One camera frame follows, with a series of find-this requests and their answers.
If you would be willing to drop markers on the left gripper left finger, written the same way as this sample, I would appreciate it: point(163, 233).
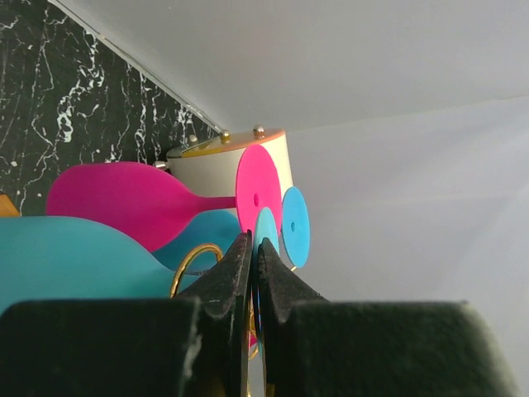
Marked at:
point(194, 344)

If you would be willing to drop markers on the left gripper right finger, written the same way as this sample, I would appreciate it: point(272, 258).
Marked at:
point(315, 347)

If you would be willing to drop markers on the blue wine glass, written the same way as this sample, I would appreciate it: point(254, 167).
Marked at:
point(221, 227)
point(51, 257)

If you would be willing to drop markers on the pink wine glass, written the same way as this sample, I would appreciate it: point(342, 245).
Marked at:
point(153, 207)

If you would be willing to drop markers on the white cylindrical container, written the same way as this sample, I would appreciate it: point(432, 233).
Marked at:
point(208, 168)

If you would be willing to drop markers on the gold wire glass rack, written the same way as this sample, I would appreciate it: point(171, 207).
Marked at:
point(88, 311)

